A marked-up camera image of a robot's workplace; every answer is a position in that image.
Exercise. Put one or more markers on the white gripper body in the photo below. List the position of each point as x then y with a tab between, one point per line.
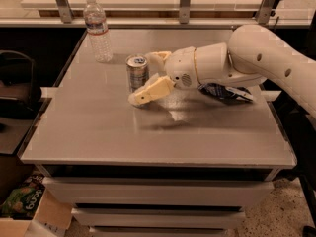
180	67

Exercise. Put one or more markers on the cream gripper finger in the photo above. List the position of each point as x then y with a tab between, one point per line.
156	60
155	88

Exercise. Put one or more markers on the silver redbull can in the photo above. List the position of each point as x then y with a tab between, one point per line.
137	71

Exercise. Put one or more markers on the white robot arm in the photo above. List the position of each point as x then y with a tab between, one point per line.
252	55

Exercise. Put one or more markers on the blue crumpled chip bag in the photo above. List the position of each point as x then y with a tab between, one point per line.
226	93

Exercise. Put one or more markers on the white back shelf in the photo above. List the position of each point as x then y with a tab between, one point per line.
148	0

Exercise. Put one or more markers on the clear plastic water bottle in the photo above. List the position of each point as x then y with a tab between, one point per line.
98	31

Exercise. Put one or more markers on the grey drawer cabinet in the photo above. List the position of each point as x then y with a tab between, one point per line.
184	166

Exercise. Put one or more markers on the black chair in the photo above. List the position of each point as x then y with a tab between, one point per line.
20	91

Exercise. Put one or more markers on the cardboard box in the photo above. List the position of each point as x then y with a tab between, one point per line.
52	219

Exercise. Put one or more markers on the green snack bag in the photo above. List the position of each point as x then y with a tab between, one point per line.
24	200

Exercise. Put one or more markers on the middle metal bracket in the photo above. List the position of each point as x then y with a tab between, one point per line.
184	11

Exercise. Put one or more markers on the metal bracket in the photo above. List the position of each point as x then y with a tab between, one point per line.
262	16
65	12
184	11

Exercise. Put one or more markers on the left metal bracket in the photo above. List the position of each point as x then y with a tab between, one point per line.
65	12

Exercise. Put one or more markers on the right metal bracket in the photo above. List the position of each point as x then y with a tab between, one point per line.
262	16

